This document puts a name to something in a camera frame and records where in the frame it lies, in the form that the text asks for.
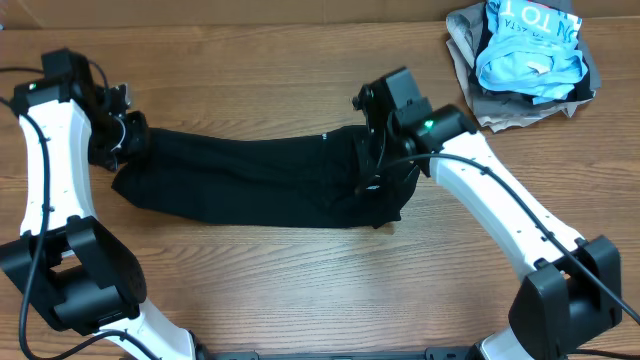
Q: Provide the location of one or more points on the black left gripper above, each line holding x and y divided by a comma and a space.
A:
101, 159

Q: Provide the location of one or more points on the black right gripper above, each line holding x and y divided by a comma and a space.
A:
373, 134

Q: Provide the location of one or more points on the black t-shirt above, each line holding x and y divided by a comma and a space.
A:
306, 182

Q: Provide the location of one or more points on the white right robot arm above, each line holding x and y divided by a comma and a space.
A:
570, 288

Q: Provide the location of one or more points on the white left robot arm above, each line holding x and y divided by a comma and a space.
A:
69, 268

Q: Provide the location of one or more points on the grey folded garment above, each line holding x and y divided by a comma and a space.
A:
499, 111

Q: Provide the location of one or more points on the light blue printed t-shirt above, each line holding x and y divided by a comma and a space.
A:
530, 50

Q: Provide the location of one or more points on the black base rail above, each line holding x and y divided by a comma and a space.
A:
340, 355

